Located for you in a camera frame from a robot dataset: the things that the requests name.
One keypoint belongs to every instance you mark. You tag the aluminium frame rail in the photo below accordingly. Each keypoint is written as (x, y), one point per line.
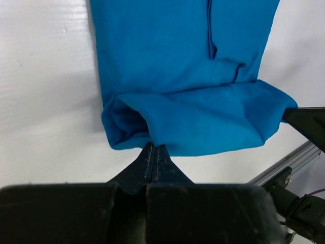
(295, 160)

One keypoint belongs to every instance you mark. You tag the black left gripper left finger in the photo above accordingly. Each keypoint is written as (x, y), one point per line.
(110, 212)

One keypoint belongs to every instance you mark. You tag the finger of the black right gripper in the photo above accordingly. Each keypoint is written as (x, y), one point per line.
(309, 122)

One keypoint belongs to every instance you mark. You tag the blue t shirt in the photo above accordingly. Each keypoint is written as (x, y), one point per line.
(184, 74)

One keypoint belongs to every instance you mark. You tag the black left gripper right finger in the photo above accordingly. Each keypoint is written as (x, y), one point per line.
(181, 212)

